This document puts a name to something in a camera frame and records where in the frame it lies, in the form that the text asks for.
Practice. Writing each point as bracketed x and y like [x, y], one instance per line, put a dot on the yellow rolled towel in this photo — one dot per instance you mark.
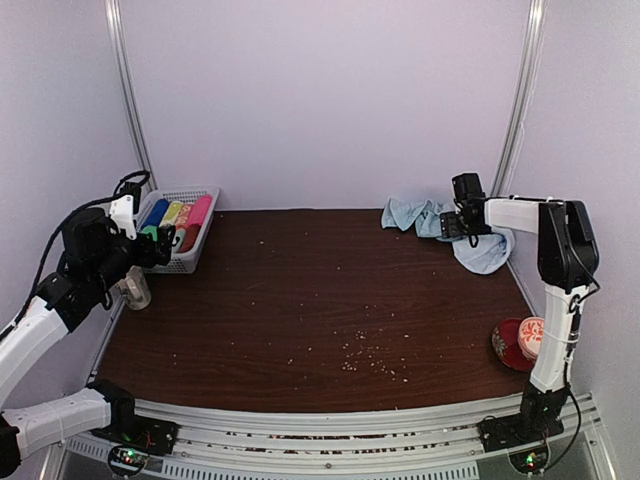
[172, 214]

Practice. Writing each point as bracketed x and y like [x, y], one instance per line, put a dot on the patterned orange rolled towel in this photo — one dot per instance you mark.
[183, 216]

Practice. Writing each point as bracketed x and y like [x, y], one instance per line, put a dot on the orange white patterned bowl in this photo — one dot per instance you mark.
[530, 335]

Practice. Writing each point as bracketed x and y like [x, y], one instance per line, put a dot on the green rolled towel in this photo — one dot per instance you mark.
[150, 230]

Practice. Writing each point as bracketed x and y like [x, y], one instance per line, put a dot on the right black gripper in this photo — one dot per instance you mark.
[450, 226]

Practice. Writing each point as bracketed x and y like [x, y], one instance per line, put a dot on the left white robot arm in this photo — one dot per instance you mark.
[98, 253]

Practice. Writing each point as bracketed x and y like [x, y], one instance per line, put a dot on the red floral bowl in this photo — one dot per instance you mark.
[504, 340]

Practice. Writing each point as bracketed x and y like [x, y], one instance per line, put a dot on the pink rolled towel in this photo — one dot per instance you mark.
[199, 211]

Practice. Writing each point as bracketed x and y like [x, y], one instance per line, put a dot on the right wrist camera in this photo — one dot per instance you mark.
[467, 186]

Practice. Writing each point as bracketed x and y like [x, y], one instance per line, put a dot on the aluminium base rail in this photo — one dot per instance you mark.
[423, 443]

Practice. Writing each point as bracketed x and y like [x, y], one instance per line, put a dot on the beige plastic cup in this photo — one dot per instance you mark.
[134, 289]

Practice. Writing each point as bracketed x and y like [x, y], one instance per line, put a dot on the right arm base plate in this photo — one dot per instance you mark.
[508, 432]

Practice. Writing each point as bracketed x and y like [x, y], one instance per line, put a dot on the left aluminium frame post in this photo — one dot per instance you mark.
[117, 35]

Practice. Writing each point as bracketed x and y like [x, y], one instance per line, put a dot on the dark red rolled towel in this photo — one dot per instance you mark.
[190, 238]

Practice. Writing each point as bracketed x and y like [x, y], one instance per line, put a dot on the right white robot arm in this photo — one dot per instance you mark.
[567, 258]

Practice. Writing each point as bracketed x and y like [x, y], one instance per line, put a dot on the aluminium frame post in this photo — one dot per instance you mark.
[117, 35]
[523, 95]

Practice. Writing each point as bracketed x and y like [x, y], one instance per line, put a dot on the right aluminium frame post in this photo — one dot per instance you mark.
[523, 95]

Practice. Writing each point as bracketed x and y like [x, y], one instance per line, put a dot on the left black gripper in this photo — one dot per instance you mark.
[147, 257]

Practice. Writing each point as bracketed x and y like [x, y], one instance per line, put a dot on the blue rolled towel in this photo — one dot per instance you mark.
[156, 214]

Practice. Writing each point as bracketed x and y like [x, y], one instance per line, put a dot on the crumpled light blue towel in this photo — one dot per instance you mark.
[423, 216]

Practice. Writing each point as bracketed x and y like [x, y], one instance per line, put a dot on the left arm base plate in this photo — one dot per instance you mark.
[149, 435]

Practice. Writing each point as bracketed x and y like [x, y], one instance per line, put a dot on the light blue towel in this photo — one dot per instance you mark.
[423, 216]
[489, 255]

